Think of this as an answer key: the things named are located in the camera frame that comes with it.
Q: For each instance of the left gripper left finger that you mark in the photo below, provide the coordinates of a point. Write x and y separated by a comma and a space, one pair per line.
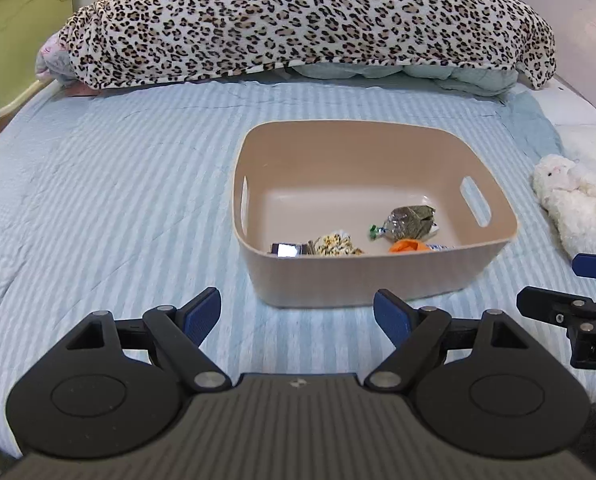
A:
176, 335

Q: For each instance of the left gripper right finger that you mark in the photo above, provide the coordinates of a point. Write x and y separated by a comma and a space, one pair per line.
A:
417, 336

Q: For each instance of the blue white tissue pack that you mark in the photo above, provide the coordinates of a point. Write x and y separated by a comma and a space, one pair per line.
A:
438, 247

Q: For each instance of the clear bag of dried herbs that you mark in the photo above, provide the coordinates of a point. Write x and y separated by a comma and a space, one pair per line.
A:
407, 223

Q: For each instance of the floral yellow scrunchie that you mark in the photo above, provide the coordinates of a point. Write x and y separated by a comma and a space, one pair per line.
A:
335, 244

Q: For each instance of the black cube box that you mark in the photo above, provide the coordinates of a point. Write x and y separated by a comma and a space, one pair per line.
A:
290, 250

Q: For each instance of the white plush toy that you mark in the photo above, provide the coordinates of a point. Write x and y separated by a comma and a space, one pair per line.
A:
567, 192

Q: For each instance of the beige plastic storage basket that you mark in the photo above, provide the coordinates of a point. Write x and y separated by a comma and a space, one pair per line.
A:
296, 181

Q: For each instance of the teal quilted comforter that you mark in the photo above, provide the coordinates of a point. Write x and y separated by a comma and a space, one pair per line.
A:
477, 81

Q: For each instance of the pink floral pillow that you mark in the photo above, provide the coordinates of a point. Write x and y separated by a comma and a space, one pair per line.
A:
53, 63

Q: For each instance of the leopard print blanket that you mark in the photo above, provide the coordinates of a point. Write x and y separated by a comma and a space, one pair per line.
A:
131, 43

